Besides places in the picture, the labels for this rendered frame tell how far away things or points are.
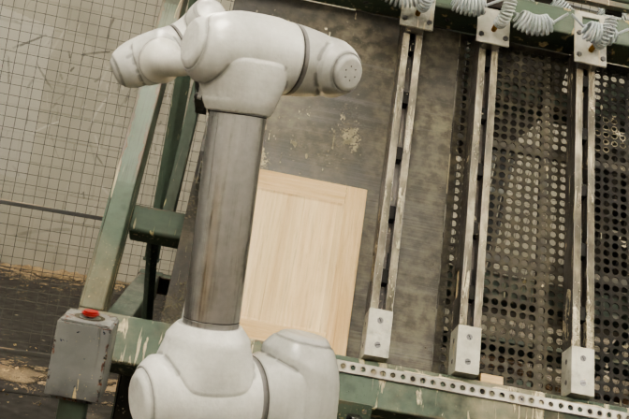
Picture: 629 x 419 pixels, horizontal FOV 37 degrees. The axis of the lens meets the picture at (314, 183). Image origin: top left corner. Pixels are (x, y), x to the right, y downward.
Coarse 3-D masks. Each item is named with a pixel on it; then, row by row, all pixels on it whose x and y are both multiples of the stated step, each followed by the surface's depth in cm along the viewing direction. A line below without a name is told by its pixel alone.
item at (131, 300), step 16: (144, 272) 358; (160, 272) 365; (128, 288) 323; (160, 288) 366; (128, 304) 298; (512, 352) 375; (560, 352) 369; (560, 368) 377; (608, 368) 377; (128, 384) 254; (112, 416) 254; (128, 416) 255
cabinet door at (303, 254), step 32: (256, 192) 256; (288, 192) 257; (320, 192) 259; (352, 192) 260; (256, 224) 252; (288, 224) 253; (320, 224) 255; (352, 224) 256; (256, 256) 248; (288, 256) 249; (320, 256) 251; (352, 256) 252; (256, 288) 244; (288, 288) 245; (320, 288) 247; (352, 288) 248; (256, 320) 240; (288, 320) 241; (320, 320) 243
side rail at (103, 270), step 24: (168, 0) 276; (168, 24) 272; (144, 96) 261; (144, 120) 257; (144, 144) 254; (120, 168) 250; (144, 168) 262; (120, 192) 247; (120, 216) 244; (96, 240) 240; (120, 240) 241; (96, 264) 237; (96, 288) 234
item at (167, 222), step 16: (192, 96) 275; (464, 96) 290; (496, 96) 289; (192, 112) 272; (528, 112) 293; (192, 128) 270; (176, 160) 265; (176, 176) 263; (176, 192) 260; (144, 208) 255; (176, 208) 262; (144, 224) 253; (160, 224) 254; (176, 224) 254; (144, 240) 257; (160, 240) 256; (176, 240) 254; (448, 272) 260; (512, 288) 260; (560, 288) 263; (496, 304) 261; (512, 304) 260; (560, 304) 260; (608, 304) 263; (560, 320) 265; (624, 320) 261
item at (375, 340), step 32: (416, 0) 282; (416, 32) 280; (416, 64) 276; (416, 96) 271; (384, 160) 268; (384, 192) 256; (384, 224) 251; (384, 256) 251; (384, 288) 247; (384, 320) 239; (384, 352) 235
